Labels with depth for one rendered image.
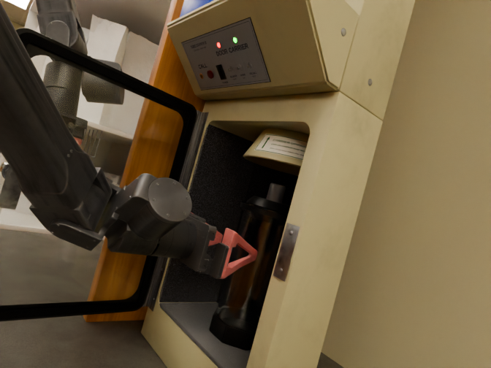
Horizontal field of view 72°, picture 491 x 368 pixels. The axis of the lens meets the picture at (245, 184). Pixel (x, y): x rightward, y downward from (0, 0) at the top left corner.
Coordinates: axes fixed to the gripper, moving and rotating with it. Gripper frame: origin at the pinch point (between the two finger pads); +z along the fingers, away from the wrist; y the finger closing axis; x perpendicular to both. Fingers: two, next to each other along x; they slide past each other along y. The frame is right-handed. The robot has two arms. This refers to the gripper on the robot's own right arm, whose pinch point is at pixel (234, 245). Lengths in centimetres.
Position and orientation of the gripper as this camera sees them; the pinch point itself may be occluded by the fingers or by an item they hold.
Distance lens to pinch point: 56.3
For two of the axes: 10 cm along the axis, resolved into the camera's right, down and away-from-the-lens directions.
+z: 7.5, 2.2, 6.2
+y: -6.1, -1.4, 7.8
